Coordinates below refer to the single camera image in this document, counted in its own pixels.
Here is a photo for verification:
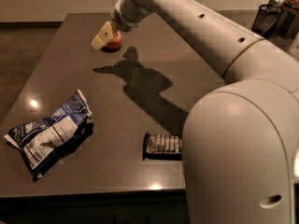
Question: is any red apple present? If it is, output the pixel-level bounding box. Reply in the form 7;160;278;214
103;34;122;50

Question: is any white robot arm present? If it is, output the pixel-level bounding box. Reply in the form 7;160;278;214
92;0;299;224

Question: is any black mesh cup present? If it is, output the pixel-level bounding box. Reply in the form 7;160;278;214
251;4;282;38

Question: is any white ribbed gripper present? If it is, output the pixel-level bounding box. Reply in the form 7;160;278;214
92;0;152;50

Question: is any blue chip bag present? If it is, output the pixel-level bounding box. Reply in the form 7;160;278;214
5;90;93;182

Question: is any black snack bar wrapper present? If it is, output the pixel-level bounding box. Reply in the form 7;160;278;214
142;133;182;161

